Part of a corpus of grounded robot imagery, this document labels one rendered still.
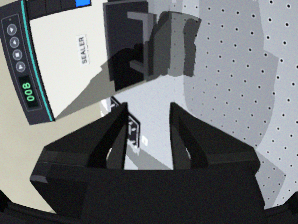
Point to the off-white box-shaped machine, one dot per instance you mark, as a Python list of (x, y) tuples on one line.
[(65, 55)]

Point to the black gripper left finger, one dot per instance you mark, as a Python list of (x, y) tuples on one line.
[(90, 144)]

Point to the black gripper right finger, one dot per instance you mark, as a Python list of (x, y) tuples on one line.
[(208, 146)]

